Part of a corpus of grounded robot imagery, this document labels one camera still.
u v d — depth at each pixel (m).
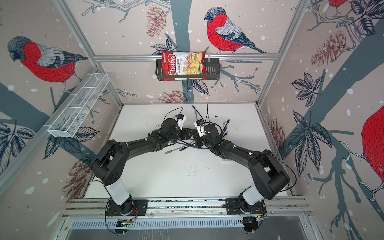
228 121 1.10
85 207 0.76
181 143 0.97
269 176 0.44
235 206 0.73
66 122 0.71
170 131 0.73
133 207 0.72
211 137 0.68
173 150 0.95
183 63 0.88
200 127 0.76
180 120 0.82
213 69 0.95
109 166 0.47
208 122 1.10
